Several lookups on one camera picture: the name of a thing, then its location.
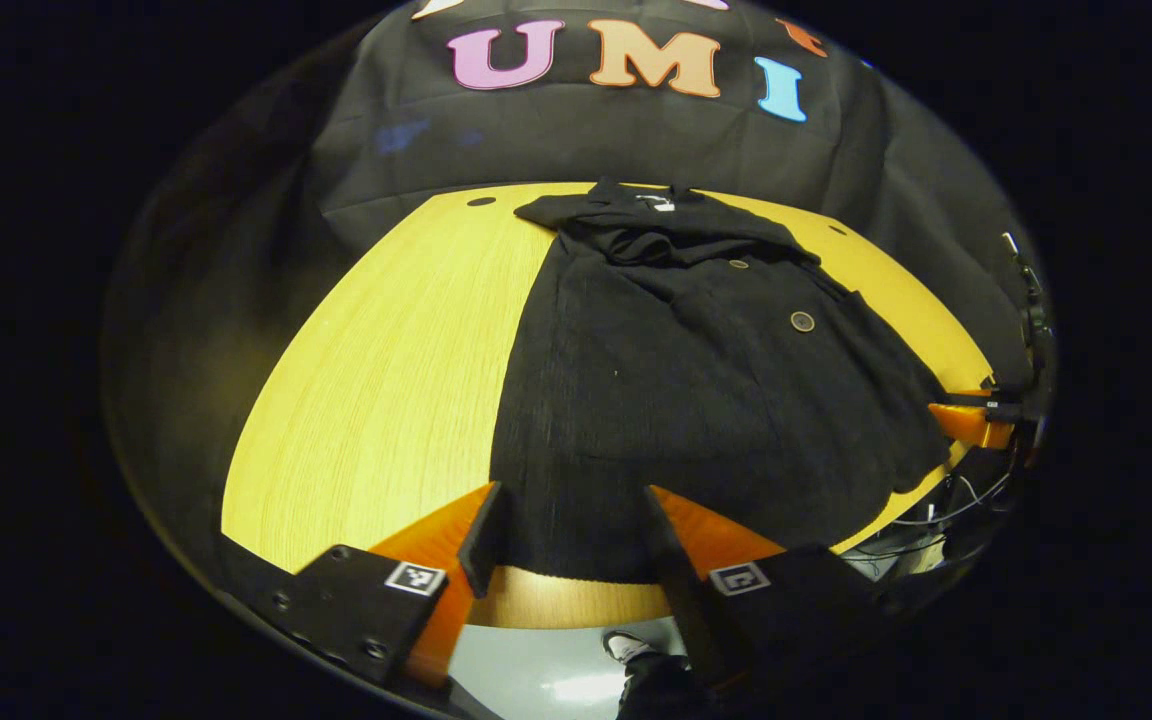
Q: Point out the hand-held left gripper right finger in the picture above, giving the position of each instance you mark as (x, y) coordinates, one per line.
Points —
(681, 590)

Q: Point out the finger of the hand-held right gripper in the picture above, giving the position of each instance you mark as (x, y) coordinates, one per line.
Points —
(986, 403)
(971, 428)

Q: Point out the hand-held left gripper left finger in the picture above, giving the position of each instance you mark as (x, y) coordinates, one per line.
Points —
(486, 540)

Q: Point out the black button-up shirt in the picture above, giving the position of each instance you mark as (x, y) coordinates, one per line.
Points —
(686, 400)

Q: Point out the person's shoe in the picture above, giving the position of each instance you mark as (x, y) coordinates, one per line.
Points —
(626, 645)

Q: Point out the person's leg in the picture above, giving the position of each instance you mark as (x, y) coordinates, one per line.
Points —
(661, 690)

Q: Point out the black backdrop cloth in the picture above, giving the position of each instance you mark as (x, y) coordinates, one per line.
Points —
(586, 140)

